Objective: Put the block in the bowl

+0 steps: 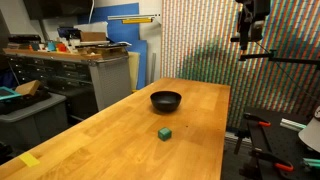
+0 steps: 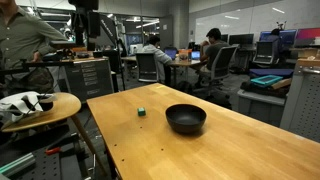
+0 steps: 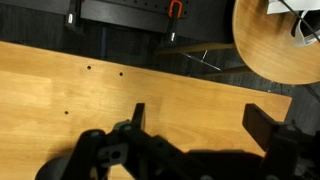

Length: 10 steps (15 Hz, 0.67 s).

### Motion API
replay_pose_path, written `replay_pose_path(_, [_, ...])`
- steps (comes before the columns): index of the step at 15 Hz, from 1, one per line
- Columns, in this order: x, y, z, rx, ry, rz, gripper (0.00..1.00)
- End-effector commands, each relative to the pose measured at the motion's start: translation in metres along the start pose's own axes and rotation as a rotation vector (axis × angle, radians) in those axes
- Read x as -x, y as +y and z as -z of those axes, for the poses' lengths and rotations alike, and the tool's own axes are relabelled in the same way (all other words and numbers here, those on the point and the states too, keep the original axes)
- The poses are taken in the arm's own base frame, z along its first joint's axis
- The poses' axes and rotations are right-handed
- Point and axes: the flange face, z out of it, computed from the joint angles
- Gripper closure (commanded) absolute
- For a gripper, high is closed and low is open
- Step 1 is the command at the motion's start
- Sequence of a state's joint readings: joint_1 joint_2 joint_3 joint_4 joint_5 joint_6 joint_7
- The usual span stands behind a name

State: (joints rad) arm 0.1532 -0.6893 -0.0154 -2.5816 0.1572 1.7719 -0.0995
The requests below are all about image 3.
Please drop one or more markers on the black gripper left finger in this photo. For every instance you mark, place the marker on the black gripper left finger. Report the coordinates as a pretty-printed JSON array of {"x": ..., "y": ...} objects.
[{"x": 143, "y": 156}]

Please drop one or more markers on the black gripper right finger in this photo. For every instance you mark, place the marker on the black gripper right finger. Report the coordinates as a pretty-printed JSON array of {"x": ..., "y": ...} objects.
[{"x": 290, "y": 154}]

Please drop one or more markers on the round wooden stool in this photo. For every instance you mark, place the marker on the round wooden stool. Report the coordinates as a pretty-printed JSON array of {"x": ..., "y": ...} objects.
[{"x": 265, "y": 44}]

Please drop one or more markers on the orange black clamp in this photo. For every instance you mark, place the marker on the orange black clamp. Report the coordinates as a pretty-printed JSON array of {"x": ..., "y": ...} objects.
[{"x": 174, "y": 13}]

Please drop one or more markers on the white paper object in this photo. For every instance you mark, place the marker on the white paper object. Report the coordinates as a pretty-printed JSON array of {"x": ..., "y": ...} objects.
[{"x": 306, "y": 27}]

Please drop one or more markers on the black perforated board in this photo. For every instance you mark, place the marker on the black perforated board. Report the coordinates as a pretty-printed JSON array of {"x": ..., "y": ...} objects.
[{"x": 150, "y": 15}]

